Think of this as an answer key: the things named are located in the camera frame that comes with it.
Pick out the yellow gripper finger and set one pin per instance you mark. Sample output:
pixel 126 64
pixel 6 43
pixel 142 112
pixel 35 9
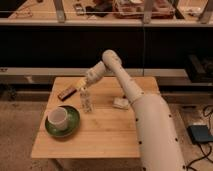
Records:
pixel 80 83

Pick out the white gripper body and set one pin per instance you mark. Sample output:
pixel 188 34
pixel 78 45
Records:
pixel 95 73

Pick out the clear plastic bottle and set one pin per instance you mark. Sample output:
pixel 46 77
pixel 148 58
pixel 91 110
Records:
pixel 85 100

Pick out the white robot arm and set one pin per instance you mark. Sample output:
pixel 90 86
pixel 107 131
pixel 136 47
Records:
pixel 159 147

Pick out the brown rectangular block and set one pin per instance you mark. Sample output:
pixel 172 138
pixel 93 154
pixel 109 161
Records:
pixel 67 93

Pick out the green plate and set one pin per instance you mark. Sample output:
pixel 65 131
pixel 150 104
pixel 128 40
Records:
pixel 73 123

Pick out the white cup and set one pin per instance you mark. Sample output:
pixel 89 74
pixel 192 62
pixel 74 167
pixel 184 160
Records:
pixel 59 118

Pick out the white folded cloth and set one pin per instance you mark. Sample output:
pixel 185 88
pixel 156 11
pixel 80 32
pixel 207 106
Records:
pixel 121 103

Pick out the wooden folding table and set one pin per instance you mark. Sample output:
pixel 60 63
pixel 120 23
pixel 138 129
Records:
pixel 106 132

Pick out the shelf rack with clutter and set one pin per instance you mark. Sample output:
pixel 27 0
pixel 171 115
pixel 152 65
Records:
pixel 130 13

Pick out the black equipment on shelf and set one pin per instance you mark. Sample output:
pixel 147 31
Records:
pixel 199 70

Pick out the dark blue floor box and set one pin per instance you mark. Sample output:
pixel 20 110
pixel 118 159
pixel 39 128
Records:
pixel 199 134

